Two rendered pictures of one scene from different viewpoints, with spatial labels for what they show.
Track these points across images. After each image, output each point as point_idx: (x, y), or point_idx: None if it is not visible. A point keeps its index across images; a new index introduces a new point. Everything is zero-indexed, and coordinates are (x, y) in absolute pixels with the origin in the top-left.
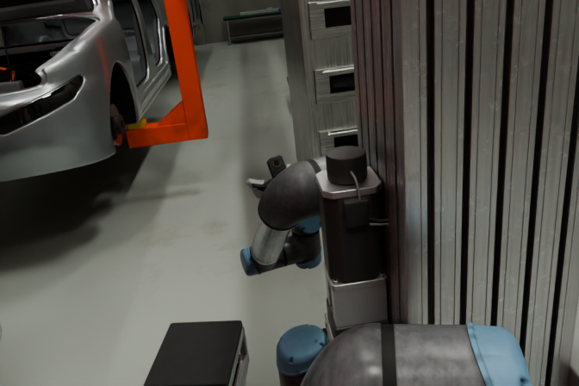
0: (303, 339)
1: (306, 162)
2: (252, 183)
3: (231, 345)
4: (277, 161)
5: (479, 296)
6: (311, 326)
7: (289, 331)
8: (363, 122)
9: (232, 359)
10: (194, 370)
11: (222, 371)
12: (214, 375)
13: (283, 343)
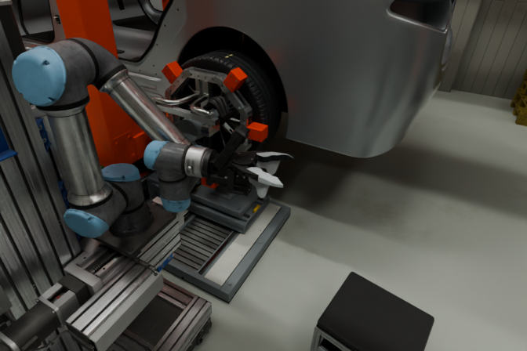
0: (117, 170)
1: (72, 37)
2: (270, 151)
3: (366, 350)
4: (234, 130)
5: None
6: (118, 175)
7: (132, 169)
8: None
9: (347, 341)
10: (347, 305)
11: (333, 325)
12: (332, 317)
13: (129, 164)
